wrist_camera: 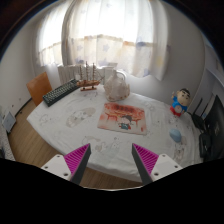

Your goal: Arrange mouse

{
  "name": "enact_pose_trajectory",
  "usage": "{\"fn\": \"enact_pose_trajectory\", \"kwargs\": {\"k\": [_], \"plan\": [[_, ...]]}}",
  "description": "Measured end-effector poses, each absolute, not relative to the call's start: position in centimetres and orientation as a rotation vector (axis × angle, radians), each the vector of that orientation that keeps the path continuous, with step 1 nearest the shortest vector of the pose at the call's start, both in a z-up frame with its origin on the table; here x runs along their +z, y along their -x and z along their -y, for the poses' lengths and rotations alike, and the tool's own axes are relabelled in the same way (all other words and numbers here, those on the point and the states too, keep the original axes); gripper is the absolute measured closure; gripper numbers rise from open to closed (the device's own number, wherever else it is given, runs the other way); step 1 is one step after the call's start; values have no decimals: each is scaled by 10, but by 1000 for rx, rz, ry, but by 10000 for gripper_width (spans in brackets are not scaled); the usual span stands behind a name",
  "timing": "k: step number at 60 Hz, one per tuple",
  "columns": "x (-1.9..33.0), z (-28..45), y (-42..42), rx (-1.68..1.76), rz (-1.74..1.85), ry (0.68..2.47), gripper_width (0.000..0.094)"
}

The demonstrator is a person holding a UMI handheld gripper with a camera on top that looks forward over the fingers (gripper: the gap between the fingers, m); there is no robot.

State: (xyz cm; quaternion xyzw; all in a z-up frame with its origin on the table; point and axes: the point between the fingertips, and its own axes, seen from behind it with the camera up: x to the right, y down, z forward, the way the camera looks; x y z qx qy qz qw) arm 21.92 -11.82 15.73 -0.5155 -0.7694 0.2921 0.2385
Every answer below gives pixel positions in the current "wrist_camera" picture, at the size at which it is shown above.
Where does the white star-patterned curtain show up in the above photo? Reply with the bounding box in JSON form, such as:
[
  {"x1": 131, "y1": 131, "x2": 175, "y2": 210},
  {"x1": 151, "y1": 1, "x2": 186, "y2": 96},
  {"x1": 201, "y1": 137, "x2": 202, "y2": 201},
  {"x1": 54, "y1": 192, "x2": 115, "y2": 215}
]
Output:
[{"x1": 35, "y1": 0, "x2": 170, "y2": 80}]

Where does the red cartoon mouse pad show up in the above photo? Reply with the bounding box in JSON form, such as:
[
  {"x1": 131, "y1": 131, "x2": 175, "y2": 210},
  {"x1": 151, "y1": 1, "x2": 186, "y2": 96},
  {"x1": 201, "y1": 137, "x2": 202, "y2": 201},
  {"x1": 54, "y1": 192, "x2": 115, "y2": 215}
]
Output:
[{"x1": 98, "y1": 102, "x2": 147, "y2": 135}]

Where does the wooden model sailing ship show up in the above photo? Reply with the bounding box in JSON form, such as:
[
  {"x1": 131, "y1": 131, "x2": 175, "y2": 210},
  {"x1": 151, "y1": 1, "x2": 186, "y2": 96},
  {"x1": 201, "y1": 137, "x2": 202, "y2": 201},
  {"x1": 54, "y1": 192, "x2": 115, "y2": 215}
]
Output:
[{"x1": 77, "y1": 63, "x2": 101, "y2": 91}]

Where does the black chair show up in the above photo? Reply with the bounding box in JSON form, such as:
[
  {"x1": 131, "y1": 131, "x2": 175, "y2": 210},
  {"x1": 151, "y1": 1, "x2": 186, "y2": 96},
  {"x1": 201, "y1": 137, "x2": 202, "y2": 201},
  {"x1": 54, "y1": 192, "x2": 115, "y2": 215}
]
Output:
[{"x1": 192, "y1": 95, "x2": 224, "y2": 162}]

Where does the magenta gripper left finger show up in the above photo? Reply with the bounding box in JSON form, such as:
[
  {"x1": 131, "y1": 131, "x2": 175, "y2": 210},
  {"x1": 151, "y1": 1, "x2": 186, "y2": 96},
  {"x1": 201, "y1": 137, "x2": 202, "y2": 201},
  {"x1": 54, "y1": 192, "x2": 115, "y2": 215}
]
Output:
[{"x1": 42, "y1": 144, "x2": 91, "y2": 185}]

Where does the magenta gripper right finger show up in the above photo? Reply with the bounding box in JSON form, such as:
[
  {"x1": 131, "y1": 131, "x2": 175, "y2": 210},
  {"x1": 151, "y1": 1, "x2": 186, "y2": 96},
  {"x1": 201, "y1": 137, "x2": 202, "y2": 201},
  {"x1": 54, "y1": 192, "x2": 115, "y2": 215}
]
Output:
[{"x1": 132, "y1": 144, "x2": 182, "y2": 185}]

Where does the dark mechanical keyboard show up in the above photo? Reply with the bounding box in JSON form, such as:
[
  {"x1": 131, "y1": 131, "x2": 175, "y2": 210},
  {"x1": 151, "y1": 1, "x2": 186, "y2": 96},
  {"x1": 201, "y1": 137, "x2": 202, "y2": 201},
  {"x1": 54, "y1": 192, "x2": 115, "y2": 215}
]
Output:
[{"x1": 43, "y1": 79, "x2": 78, "y2": 107}]

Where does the white patterned tablecloth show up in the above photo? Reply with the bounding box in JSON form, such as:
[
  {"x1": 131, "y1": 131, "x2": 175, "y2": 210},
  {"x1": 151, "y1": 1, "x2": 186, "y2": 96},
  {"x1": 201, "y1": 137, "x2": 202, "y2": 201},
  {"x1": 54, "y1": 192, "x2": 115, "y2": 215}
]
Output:
[{"x1": 28, "y1": 86, "x2": 202, "y2": 181}]

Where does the white ceramic teapot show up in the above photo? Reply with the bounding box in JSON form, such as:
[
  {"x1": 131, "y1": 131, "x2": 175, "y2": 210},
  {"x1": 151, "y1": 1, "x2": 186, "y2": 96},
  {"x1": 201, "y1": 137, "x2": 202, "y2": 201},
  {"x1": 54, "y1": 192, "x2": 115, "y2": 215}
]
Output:
[{"x1": 104, "y1": 70, "x2": 130, "y2": 102}]

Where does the cartoon boy figurine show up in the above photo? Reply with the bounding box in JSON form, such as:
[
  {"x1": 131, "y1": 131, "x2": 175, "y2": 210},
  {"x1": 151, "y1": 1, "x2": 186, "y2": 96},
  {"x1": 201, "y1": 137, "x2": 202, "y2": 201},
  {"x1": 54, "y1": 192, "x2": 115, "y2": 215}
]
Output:
[{"x1": 170, "y1": 88, "x2": 191, "y2": 117}]

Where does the white box on floor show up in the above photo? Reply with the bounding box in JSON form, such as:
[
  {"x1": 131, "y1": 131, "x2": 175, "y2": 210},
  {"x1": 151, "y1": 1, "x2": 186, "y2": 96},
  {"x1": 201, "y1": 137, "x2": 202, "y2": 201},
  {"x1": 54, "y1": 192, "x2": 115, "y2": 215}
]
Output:
[{"x1": 2, "y1": 111, "x2": 16, "y2": 133}]

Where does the orange wooden chair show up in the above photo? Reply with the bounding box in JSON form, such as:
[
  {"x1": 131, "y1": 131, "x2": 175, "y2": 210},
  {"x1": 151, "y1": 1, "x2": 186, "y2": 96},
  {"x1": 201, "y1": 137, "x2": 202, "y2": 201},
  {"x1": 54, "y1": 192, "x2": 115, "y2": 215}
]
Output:
[{"x1": 26, "y1": 72, "x2": 52, "y2": 106}]

